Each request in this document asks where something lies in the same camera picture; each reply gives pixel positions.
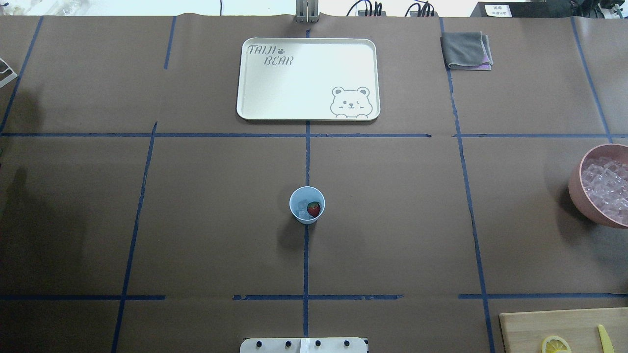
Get yellow plastic knife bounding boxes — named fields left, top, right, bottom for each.
left=598, top=324, right=615, bottom=353

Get light blue cup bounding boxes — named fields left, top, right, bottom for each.
left=289, top=187, right=326, bottom=224

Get grey folded cloth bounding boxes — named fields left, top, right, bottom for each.
left=441, top=31, right=494, bottom=71

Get black power strip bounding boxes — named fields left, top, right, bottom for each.
left=470, top=0, right=574, bottom=18

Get ice cube in cup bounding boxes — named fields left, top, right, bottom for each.
left=297, top=200, right=311, bottom=220

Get lemon slices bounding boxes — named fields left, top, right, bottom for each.
left=540, top=335, right=572, bottom=353

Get wooden cutting board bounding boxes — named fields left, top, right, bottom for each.
left=499, top=307, right=628, bottom=353

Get pink bowl of ice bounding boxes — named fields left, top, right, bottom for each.
left=568, top=144, right=628, bottom=229

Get aluminium frame post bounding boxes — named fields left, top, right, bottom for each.
left=294, top=0, right=320, bottom=23

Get red strawberry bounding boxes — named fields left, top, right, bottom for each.
left=306, top=201, right=322, bottom=218

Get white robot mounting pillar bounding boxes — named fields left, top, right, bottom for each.
left=239, top=337, right=369, bottom=353

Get cream bear tray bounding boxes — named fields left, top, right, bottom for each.
left=237, top=37, right=381, bottom=122

